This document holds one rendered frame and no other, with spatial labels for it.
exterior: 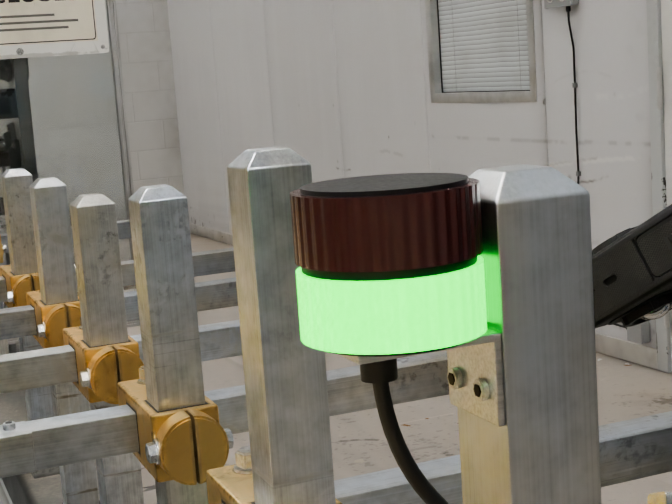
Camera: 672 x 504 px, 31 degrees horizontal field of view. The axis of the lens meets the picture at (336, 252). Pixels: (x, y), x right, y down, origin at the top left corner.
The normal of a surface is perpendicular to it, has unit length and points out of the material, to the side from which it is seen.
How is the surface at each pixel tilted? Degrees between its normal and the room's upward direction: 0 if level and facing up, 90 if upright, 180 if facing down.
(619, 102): 90
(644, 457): 90
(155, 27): 90
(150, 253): 90
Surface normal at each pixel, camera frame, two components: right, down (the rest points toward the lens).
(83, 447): 0.38, 0.11
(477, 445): -0.92, 0.12
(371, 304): -0.25, 0.16
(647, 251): -0.75, 0.14
